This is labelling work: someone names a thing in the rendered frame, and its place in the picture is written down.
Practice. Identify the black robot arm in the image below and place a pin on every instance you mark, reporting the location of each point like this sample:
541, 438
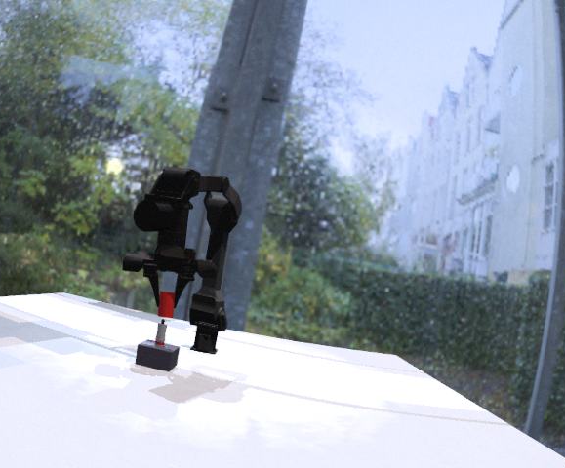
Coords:
166, 208

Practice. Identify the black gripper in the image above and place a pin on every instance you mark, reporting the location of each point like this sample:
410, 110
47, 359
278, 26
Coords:
134, 263

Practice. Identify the grey cylinder with red band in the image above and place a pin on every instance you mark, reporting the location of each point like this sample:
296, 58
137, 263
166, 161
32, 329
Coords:
161, 334

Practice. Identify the red marker cap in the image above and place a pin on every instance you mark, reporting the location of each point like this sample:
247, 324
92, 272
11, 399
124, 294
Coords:
166, 304

